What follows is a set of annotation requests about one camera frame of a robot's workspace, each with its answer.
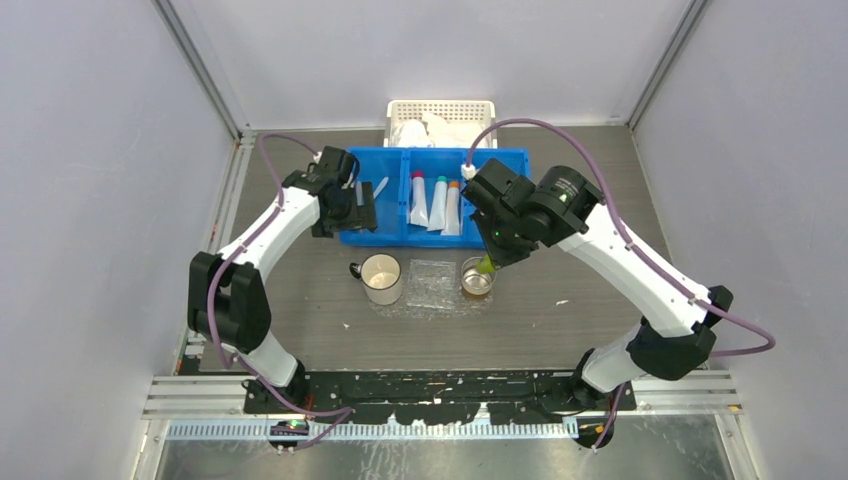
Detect yellow green toothpaste tube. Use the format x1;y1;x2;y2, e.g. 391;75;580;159
476;255;497;274

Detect small metal cup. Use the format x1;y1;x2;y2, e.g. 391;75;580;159
460;256;496;297

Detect white enamel mug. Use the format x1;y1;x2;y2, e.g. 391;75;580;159
348;253;402;306

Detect clear square textured holder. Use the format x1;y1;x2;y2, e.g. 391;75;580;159
405;259;457;310

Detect clear oval textured tray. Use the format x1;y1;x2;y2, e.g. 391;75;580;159
368;259;493;320

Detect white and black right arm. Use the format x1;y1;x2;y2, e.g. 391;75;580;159
461;158;733;411

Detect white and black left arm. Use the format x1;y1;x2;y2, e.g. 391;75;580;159
187;146;377;414

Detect white toothbrush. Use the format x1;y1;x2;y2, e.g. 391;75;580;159
373;176;389;199

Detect red cap toothpaste tube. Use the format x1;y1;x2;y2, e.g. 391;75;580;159
409;171;429;227

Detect orange cap toothpaste tube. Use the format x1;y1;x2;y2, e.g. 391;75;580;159
441;181;461;236

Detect teal cap toothpaste tube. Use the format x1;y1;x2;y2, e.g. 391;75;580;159
427;176;448;231

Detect blue three-compartment plastic bin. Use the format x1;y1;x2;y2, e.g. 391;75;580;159
334;146;535;250

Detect white perforated basket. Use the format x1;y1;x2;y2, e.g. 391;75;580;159
383;100;496;148

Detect white cloths in basket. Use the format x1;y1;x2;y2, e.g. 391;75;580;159
387;113;486;148

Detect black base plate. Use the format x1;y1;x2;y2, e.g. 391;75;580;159
285;370;636;426

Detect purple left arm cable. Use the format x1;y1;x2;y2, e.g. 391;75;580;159
206;133;356;453

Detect perforated metal rail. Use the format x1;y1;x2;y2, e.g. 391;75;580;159
166;417;579;442

